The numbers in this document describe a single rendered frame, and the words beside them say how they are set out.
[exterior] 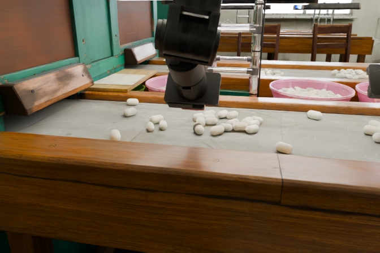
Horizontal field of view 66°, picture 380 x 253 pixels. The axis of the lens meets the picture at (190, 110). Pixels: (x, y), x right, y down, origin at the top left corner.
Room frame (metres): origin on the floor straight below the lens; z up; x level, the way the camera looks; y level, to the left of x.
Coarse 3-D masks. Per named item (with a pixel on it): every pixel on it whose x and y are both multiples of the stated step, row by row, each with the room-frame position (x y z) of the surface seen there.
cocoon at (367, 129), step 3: (366, 126) 0.62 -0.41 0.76; (369, 126) 0.62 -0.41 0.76; (372, 126) 0.62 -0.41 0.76; (375, 126) 0.62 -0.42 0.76; (363, 129) 0.63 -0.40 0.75; (366, 129) 0.62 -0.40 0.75; (369, 129) 0.62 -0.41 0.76; (372, 129) 0.61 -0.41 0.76; (375, 129) 0.61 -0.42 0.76; (378, 129) 0.61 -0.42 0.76; (366, 132) 0.62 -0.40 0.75; (369, 132) 0.62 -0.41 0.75; (372, 132) 0.61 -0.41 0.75; (375, 132) 0.61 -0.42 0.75; (378, 132) 0.60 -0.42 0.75; (372, 135) 0.62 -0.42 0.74
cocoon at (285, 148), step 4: (276, 144) 0.54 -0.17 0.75; (280, 144) 0.53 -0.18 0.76; (284, 144) 0.53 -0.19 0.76; (288, 144) 0.53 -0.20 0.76; (276, 148) 0.54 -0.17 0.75; (280, 148) 0.53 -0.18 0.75; (284, 148) 0.52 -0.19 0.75; (288, 148) 0.52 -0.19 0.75; (292, 148) 0.53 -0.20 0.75; (284, 152) 0.53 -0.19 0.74; (288, 152) 0.52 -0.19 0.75
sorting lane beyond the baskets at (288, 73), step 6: (144, 66) 1.53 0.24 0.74; (150, 66) 1.53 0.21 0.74; (156, 66) 1.53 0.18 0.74; (162, 66) 1.53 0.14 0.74; (222, 72) 1.36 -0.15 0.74; (288, 72) 1.36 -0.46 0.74; (294, 72) 1.36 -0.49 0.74; (300, 72) 1.36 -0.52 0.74; (306, 72) 1.36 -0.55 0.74; (312, 72) 1.36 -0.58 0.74; (318, 72) 1.36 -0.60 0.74; (324, 72) 1.36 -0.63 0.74; (330, 72) 1.36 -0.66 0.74
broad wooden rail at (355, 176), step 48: (0, 144) 0.52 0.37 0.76; (48, 144) 0.52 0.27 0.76; (96, 144) 0.52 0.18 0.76; (144, 144) 0.52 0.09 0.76; (0, 192) 0.48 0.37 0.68; (48, 192) 0.46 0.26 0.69; (96, 192) 0.45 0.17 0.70; (144, 192) 0.43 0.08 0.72; (192, 192) 0.41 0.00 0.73; (240, 192) 0.40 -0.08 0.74; (288, 192) 0.38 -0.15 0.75; (336, 192) 0.37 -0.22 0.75; (96, 240) 0.45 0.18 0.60; (144, 240) 0.43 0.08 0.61; (192, 240) 0.41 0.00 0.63; (240, 240) 0.40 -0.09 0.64; (288, 240) 0.38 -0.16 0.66; (336, 240) 0.37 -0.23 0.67
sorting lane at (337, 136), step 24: (48, 120) 0.72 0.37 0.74; (72, 120) 0.72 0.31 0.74; (96, 120) 0.72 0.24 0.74; (120, 120) 0.72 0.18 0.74; (144, 120) 0.72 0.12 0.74; (168, 120) 0.72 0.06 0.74; (192, 120) 0.72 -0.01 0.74; (240, 120) 0.72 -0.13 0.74; (264, 120) 0.72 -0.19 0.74; (288, 120) 0.72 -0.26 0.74; (312, 120) 0.72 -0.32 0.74; (336, 120) 0.72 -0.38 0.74; (360, 120) 0.72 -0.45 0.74; (168, 144) 0.57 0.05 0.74; (192, 144) 0.57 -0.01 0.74; (216, 144) 0.57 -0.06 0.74; (240, 144) 0.57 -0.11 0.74; (264, 144) 0.57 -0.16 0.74; (312, 144) 0.57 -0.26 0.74; (336, 144) 0.57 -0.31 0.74; (360, 144) 0.57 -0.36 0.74
